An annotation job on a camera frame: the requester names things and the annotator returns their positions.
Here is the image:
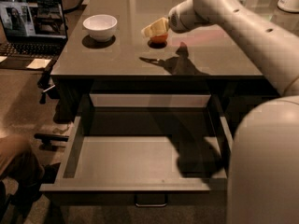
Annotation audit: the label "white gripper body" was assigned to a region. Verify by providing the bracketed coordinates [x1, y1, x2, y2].
[168, 0, 203, 33]

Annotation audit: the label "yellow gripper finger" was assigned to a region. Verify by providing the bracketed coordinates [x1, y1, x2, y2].
[141, 18, 169, 37]

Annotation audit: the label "orange fruit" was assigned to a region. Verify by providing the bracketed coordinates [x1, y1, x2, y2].
[149, 33, 168, 44]

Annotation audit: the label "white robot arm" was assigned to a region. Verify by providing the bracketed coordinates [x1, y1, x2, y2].
[141, 0, 299, 224]

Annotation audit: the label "dark side drawer cabinet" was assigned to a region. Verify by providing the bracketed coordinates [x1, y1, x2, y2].
[221, 79, 280, 134]

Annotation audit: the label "open grey top drawer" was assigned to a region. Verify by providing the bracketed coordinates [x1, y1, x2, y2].
[41, 94, 232, 205]

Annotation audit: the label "white ceramic bowl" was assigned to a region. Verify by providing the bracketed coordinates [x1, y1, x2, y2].
[83, 14, 118, 42]

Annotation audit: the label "white paper note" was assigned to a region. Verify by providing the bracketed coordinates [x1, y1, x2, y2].
[26, 59, 50, 70]

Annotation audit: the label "open black laptop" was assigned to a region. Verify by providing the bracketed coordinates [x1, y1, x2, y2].
[0, 0, 68, 59]

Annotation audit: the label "black office chair base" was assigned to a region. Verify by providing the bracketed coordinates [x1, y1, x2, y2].
[34, 58, 70, 146]

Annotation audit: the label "black shoe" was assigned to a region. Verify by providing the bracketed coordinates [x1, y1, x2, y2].
[0, 163, 60, 219]

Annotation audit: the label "person's leg brown trousers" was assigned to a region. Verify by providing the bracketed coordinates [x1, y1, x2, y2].
[0, 134, 45, 187]

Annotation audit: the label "metal drawer handle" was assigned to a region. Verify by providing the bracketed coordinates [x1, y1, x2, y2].
[134, 194, 168, 208]

